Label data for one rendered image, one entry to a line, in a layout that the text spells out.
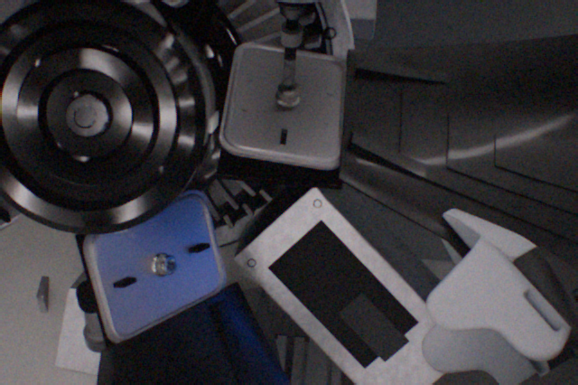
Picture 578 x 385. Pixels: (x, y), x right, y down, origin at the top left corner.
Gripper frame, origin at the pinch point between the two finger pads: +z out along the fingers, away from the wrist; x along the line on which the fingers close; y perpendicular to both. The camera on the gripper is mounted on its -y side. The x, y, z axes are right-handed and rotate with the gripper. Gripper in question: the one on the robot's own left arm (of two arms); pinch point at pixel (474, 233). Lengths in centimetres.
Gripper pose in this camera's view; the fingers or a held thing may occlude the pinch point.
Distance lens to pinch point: 54.7
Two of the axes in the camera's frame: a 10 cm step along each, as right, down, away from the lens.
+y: -8.5, 4.6, -2.6
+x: 0.5, 5.6, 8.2
